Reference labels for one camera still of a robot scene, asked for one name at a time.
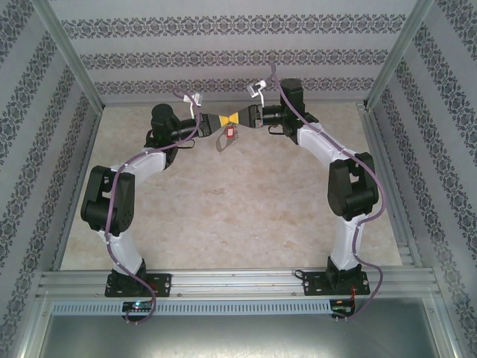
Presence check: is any grey slotted cable duct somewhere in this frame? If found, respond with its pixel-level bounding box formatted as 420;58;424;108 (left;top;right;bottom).
50;300;357;316

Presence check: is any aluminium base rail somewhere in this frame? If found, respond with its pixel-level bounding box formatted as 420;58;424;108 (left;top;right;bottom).
37;270;437;299

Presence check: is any grey metal sheet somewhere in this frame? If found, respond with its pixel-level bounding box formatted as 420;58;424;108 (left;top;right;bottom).
35;294;459;358

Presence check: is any aluminium wall floor rail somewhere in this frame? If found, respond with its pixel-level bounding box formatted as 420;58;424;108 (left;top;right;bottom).
101;99;368;109

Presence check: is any aluminium frame post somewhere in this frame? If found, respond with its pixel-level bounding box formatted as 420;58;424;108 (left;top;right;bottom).
363;0;435;111
31;0;106;111

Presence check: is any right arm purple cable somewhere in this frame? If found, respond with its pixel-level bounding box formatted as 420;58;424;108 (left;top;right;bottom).
268;63;387;324

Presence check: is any small circuit board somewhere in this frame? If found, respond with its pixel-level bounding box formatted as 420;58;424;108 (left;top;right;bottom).
329;299;355;314
122;301;156;313

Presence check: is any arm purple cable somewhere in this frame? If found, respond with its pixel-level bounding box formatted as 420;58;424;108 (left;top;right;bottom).
268;63;387;324
104;88;202;326

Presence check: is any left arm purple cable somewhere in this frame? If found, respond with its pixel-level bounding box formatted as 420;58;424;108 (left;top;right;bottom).
104;88;202;326

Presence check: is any aluminium side floor rail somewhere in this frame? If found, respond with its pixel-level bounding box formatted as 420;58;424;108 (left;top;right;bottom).
356;103;424;268
54;107;104;270

